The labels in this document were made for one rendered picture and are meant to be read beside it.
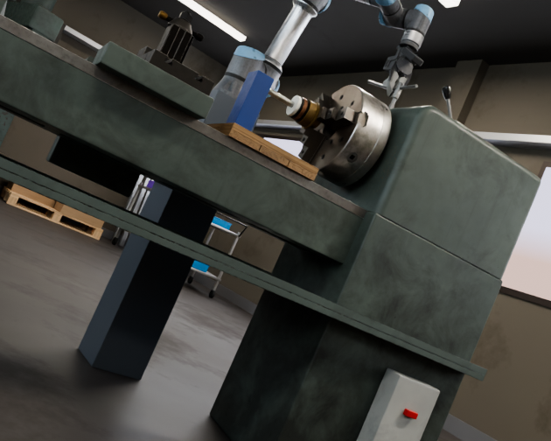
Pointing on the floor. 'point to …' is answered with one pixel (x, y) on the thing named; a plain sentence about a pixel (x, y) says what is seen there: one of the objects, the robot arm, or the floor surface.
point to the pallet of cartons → (52, 210)
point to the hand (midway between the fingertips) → (391, 93)
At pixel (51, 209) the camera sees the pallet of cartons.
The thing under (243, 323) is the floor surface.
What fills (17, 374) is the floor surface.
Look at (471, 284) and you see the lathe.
